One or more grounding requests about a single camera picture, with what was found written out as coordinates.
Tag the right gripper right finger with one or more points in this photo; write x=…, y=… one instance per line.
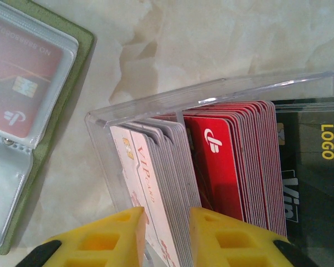
x=233, y=244

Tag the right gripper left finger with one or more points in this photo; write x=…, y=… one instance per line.
x=100, y=244

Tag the green card holder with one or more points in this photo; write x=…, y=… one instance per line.
x=78, y=69

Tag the red credit card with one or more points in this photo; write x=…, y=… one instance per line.
x=22, y=69

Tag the red card stack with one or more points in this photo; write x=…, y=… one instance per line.
x=220, y=172

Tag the pink white card stack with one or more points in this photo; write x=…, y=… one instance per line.
x=167, y=172

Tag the black card stack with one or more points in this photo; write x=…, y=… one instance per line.
x=317, y=180

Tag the clear plastic card box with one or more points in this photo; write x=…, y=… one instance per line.
x=156, y=108

